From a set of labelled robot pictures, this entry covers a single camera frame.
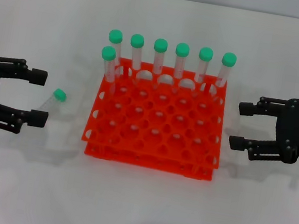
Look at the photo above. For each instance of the clear test tube green cap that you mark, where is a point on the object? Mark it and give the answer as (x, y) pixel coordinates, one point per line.
(160, 45)
(60, 94)
(137, 41)
(115, 36)
(206, 54)
(229, 59)
(108, 53)
(182, 50)

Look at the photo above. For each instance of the orange test tube rack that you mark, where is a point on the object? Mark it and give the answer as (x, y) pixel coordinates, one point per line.
(143, 164)

